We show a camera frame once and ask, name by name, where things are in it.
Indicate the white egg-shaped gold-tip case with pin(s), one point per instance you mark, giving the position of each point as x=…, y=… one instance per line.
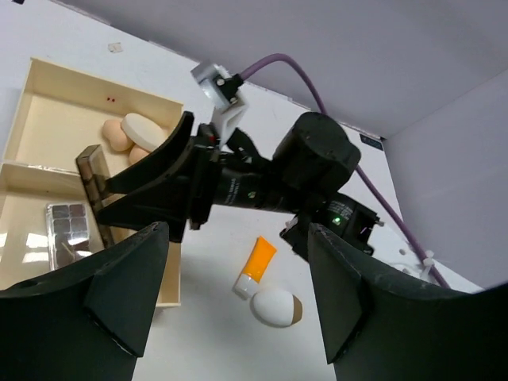
x=277, y=307

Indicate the round beige powder puff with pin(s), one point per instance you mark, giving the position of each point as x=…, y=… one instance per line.
x=143, y=131

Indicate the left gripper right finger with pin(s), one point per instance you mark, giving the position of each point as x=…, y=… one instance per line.
x=379, y=323

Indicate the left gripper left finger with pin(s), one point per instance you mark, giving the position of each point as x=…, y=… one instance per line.
x=89, y=320

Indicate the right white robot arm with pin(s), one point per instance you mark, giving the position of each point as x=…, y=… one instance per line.
x=188, y=174

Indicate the peach gourd makeup sponge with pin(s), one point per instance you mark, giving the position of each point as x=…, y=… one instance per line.
x=120, y=142

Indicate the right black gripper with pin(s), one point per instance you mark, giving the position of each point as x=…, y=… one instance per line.
x=150, y=194

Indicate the pink eyeshadow palette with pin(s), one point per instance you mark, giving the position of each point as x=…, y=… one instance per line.
x=71, y=233

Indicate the orange cosmetic tube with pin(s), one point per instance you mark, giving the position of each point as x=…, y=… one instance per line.
x=248, y=281

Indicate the wooden organizer tray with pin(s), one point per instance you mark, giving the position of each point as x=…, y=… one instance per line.
x=60, y=112

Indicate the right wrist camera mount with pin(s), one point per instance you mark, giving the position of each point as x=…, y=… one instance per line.
x=223, y=90

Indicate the brown eyeshadow palette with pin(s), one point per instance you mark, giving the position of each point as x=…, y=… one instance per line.
x=93, y=171

